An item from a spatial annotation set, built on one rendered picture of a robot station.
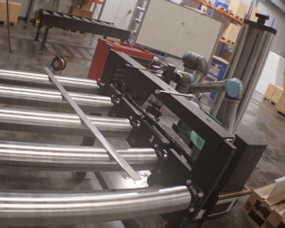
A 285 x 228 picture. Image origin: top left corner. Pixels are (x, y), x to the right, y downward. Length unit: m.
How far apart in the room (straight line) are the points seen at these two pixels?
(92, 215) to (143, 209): 0.20
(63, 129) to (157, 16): 4.93
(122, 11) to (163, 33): 6.38
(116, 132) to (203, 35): 5.04
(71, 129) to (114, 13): 10.94
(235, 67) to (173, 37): 4.01
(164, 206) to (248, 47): 1.54
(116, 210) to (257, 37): 1.71
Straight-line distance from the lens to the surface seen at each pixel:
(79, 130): 1.36
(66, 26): 6.41
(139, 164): 1.23
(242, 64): 2.20
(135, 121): 1.54
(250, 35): 2.22
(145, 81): 1.51
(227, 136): 1.09
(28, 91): 1.57
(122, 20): 12.34
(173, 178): 1.29
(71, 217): 0.86
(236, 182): 2.47
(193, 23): 6.17
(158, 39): 6.06
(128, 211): 0.94
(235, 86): 1.70
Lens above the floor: 1.51
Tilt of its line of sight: 20 degrees down
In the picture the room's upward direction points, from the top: 20 degrees clockwise
